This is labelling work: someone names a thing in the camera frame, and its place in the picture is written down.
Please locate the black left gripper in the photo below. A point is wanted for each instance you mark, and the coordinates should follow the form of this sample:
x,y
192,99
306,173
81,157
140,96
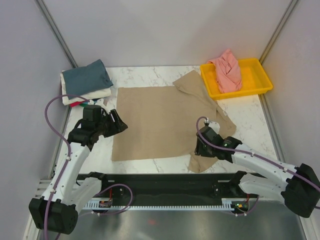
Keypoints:
x,y
117,126

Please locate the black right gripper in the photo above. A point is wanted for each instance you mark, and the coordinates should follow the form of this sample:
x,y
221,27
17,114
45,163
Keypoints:
x,y
199,149

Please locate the right corner aluminium post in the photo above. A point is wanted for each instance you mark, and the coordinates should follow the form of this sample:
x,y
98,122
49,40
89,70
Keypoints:
x,y
279,28

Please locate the pink t shirt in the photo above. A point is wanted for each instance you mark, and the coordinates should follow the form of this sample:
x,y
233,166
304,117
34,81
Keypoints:
x,y
228,72

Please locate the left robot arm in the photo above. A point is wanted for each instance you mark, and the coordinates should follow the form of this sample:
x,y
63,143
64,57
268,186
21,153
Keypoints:
x,y
58,208

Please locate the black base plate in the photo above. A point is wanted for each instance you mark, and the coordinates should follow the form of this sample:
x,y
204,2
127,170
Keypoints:
x,y
167,189

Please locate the beige t shirt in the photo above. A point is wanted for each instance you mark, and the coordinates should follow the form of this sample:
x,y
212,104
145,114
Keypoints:
x,y
162,121

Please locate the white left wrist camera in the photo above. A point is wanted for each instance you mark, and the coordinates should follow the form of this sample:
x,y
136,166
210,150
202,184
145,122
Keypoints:
x,y
103,102

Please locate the folded blue-grey t shirt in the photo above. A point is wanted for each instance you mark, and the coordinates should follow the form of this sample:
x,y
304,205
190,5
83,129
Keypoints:
x,y
86,79

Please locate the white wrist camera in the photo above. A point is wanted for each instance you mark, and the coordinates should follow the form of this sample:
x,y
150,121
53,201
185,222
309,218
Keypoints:
x,y
213,125
103,102

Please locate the yellow plastic bin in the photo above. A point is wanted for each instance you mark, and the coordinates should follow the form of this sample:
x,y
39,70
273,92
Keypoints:
x,y
254,78

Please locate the folded red t shirt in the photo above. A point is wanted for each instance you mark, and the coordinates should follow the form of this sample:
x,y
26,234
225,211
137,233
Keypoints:
x,y
77,103

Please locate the white slotted cable duct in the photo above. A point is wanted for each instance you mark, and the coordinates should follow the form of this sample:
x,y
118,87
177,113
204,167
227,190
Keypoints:
x,y
100,205

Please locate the left corner aluminium post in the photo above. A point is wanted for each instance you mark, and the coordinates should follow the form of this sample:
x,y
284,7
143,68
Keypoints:
x,y
56,32

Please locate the corner aluminium post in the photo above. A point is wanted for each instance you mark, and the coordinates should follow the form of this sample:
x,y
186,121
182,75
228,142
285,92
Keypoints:
x,y
279,28
56,32

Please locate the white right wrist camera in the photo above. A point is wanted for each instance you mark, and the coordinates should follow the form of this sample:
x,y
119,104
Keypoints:
x,y
213,125

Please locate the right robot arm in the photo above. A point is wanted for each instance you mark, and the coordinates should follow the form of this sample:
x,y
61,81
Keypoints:
x,y
297,187

